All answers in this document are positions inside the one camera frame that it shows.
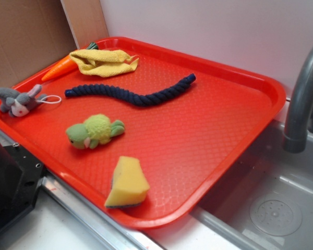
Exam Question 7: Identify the red plastic tray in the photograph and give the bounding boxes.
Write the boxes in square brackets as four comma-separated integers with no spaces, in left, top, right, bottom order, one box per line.
[0,37,286,229]

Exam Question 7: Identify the gray toy faucet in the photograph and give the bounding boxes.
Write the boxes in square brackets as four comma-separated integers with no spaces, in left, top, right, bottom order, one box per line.
[282,48,313,153]

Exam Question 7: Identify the yellow sponge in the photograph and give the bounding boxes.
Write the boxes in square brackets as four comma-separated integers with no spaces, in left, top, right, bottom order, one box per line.
[104,156,150,208]

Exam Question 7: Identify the gray toy sink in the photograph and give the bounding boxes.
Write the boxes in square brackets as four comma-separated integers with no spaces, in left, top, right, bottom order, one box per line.
[191,121,313,249]

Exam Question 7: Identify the dark blue rope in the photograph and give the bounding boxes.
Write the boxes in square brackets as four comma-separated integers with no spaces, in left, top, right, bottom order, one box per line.
[64,73,197,107]

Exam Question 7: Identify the green plush turtle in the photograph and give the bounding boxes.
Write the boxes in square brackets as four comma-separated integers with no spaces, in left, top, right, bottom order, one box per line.
[65,114,125,149]

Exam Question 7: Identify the gray plush bunny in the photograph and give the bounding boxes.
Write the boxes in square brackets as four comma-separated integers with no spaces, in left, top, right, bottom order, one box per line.
[0,84,62,117]

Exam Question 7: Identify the orange toy carrot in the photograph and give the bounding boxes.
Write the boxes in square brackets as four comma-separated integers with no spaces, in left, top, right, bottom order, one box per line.
[41,42,99,82]

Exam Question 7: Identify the yellow cloth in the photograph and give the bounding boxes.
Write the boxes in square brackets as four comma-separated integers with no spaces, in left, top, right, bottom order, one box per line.
[69,49,139,78]

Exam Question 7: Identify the cardboard panel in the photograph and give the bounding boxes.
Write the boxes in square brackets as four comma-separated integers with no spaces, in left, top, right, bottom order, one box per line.
[0,1,76,87]

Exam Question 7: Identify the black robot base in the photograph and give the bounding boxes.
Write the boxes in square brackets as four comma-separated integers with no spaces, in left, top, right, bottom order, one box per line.
[0,143,45,234]

